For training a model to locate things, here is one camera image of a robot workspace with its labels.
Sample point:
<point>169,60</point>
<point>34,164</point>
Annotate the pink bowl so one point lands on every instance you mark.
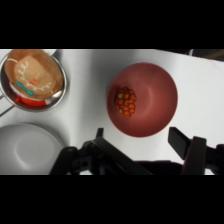
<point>153,100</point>

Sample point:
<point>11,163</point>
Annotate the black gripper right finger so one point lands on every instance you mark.
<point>196,155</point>

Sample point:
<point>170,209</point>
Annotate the grey bowl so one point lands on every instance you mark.
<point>26,150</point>

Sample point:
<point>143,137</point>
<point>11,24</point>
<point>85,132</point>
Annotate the red ball with yellow spots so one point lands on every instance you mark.
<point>126,101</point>

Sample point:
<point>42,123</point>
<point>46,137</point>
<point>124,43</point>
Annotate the gingerbread man plush toy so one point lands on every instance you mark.
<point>33,75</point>

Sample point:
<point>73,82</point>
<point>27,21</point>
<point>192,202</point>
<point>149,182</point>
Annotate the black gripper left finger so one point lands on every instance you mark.
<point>100,156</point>

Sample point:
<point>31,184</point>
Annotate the small metal pot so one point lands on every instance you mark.
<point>56,96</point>

